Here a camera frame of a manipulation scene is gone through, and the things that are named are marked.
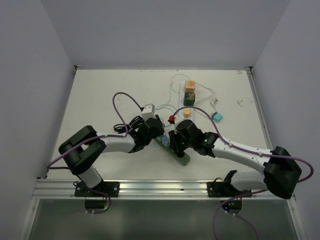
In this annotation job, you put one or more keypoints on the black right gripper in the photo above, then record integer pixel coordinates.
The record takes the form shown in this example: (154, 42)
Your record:
(174, 143)

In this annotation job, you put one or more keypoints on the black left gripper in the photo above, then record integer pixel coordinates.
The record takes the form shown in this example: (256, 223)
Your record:
(159, 132)

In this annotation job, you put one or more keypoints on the teal USB charger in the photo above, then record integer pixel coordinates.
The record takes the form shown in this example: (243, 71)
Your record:
(217, 117)

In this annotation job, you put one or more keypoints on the light blue USB charger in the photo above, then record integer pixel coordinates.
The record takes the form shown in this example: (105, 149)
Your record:
(165, 141)

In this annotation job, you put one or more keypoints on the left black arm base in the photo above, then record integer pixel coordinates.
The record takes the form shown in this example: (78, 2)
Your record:
(100, 188)

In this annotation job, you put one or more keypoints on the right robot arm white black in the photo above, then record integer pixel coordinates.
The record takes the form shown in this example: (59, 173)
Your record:
(272, 170)

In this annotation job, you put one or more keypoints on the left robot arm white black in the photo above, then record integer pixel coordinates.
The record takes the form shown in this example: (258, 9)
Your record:
(82, 149)

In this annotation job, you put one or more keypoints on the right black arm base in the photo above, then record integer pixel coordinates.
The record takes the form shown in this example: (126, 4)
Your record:
(224, 189)

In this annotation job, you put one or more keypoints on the small yellow plug on strip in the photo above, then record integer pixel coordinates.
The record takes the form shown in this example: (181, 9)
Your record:
(187, 112)

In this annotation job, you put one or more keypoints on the orange cube socket adapter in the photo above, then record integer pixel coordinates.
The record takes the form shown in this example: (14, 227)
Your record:
(189, 86)

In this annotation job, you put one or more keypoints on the white three-pin plug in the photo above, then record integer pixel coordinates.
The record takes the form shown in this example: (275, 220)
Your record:
(213, 101)

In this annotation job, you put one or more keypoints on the white power strip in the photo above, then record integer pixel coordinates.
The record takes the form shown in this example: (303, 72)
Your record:
(180, 103)

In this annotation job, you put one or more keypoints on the dark green cube adapter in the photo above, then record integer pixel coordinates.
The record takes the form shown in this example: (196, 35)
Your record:
(189, 99)

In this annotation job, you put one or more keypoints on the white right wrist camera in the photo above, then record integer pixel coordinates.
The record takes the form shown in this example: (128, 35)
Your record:
(174, 119)

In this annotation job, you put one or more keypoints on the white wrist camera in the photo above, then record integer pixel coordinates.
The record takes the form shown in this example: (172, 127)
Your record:
(174, 119)
(148, 112)

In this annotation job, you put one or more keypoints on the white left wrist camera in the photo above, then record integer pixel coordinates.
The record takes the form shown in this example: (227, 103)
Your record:
(148, 112)

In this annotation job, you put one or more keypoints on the aluminium mounting rail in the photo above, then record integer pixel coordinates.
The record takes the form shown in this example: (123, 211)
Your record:
(129, 190)

